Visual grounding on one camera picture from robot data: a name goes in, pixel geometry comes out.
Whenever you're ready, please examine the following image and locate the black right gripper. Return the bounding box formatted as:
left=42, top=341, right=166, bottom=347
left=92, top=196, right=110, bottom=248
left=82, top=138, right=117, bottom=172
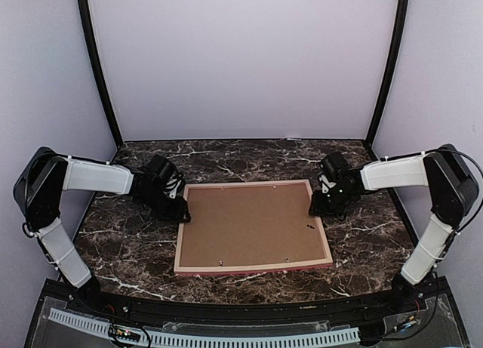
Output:
left=309, top=184, right=355, bottom=217

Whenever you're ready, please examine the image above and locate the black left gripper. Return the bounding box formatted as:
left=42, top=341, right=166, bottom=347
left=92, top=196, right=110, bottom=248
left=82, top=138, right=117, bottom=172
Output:
left=139, top=187, right=191, bottom=223

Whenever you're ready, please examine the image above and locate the brown cardboard backing board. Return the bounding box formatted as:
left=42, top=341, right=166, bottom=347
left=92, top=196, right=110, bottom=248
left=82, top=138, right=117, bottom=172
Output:
left=179, top=182, right=328, bottom=268

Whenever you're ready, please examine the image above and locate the light wooden picture frame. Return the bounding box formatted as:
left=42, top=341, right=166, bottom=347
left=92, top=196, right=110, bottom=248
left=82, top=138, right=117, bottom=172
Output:
left=173, top=179, right=334, bottom=276

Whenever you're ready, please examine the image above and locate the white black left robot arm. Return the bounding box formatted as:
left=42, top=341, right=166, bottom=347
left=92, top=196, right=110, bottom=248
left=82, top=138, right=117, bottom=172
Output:
left=13, top=146, right=191, bottom=315

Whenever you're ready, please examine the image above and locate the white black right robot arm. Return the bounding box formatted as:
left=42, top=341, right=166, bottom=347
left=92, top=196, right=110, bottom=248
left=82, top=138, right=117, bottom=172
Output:
left=309, top=144, right=482, bottom=313

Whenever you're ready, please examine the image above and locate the small circuit board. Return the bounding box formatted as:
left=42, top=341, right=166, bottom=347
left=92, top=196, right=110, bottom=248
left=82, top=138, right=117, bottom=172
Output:
left=108, top=325, right=141, bottom=343

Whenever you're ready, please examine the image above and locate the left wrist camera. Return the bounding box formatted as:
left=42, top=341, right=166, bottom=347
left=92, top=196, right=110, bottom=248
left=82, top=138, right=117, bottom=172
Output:
left=164, top=171, right=186, bottom=199

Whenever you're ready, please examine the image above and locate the grey slotted cable duct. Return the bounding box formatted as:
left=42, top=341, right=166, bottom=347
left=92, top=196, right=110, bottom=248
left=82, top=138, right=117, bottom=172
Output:
left=48, top=308, right=360, bottom=347

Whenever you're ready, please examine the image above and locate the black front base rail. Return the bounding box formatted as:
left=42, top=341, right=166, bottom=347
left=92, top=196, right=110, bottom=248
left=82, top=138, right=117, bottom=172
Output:
left=24, top=277, right=470, bottom=347

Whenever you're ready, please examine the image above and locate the black right corner post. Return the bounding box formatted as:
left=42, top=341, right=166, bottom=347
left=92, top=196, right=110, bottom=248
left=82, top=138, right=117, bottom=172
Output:
left=365, top=0, right=409, bottom=146

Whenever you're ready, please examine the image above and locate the black corner post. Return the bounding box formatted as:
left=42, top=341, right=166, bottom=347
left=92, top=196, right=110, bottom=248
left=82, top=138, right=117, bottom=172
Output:
left=365, top=0, right=409, bottom=146
left=77, top=0, right=124, bottom=148

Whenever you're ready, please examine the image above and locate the black left corner post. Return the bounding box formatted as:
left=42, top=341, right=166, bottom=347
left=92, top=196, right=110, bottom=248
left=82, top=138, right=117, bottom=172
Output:
left=77, top=0, right=124, bottom=148

